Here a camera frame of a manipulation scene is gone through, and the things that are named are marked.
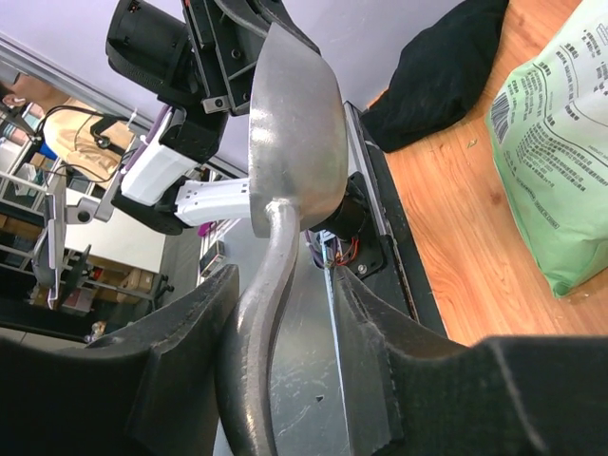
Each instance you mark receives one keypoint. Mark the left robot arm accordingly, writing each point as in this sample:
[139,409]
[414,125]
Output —
[152,49]

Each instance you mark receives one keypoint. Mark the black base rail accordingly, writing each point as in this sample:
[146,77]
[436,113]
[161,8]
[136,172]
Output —
[386,258]

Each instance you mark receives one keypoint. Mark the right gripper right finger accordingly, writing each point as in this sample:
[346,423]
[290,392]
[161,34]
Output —
[409,391]

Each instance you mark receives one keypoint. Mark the metal litter scoop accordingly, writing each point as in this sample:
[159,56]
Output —
[298,170]

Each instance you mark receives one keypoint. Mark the green cat litter bag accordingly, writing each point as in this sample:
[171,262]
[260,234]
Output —
[548,130]

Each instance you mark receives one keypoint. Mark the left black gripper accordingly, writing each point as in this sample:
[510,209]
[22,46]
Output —
[227,37]

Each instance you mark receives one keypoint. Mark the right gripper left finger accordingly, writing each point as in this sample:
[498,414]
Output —
[146,389]

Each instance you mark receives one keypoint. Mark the black cloth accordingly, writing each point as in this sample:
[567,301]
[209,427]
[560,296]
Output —
[440,76]

